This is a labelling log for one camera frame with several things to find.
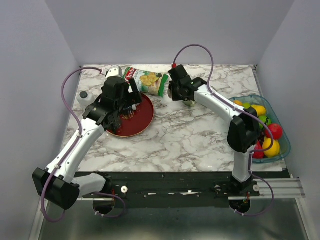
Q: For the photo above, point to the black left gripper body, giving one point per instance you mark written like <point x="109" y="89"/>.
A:
<point x="129" y="98"/>

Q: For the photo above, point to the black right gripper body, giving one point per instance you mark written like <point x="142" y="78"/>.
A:
<point x="176" y="95"/>

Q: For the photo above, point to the brown striped mug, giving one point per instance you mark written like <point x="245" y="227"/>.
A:
<point x="169" y="91"/>

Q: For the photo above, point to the light green mug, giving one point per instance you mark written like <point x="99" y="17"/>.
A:
<point x="190" y="103"/>

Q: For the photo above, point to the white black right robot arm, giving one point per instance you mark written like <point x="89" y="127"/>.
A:
<point x="243" y="127"/>

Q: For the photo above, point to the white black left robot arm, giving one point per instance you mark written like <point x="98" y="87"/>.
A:
<point x="56" y="182"/>

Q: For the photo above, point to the red round tray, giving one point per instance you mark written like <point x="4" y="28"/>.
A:
<point x="139" y="121"/>

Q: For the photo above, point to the green chips bag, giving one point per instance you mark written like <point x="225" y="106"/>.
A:
<point x="147" y="81"/>

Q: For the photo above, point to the white bottle grey cap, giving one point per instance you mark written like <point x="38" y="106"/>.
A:
<point x="85" y="98"/>

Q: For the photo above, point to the orange toy fruit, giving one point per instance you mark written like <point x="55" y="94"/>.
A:
<point x="239" y="103"/>

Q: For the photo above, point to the green toy lime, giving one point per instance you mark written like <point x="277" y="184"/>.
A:
<point x="246" y="105"/>

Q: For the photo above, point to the yellow toy lemon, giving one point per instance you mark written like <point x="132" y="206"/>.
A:
<point x="260" y="110"/>

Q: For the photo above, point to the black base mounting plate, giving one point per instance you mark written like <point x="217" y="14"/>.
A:
<point x="163" y="190"/>

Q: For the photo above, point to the dark toy grapes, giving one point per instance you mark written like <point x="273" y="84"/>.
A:
<point x="261" y="137"/>

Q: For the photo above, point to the red toy dragon fruit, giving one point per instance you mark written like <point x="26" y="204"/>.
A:
<point x="258" y="151"/>

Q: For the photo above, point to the red toy apple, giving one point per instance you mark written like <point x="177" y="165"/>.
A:
<point x="276" y="131"/>

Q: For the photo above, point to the yellow toy fruit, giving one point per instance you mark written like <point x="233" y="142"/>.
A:
<point x="274" y="150"/>

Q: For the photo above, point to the teal transparent fruit container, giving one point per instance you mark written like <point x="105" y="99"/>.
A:
<point x="281" y="146"/>

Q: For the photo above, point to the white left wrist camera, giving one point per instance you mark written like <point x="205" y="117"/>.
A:
<point x="114" y="72"/>

